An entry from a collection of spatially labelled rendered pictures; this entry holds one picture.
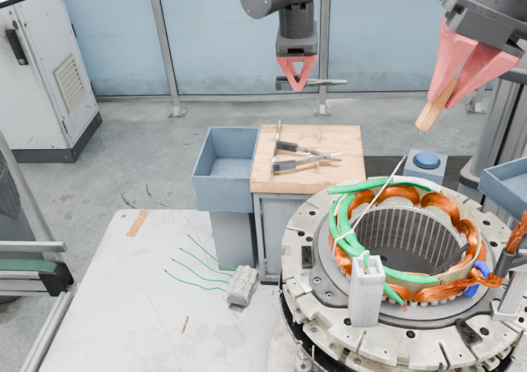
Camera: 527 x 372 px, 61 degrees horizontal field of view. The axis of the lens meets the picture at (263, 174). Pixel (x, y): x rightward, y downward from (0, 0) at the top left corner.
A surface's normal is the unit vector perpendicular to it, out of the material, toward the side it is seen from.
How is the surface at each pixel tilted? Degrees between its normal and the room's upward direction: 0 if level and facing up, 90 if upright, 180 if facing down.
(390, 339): 0
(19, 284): 90
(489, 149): 90
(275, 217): 90
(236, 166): 0
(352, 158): 0
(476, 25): 84
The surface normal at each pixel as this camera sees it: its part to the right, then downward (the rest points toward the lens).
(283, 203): -0.11, 0.62
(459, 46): -0.26, 0.77
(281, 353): -0.05, -0.79
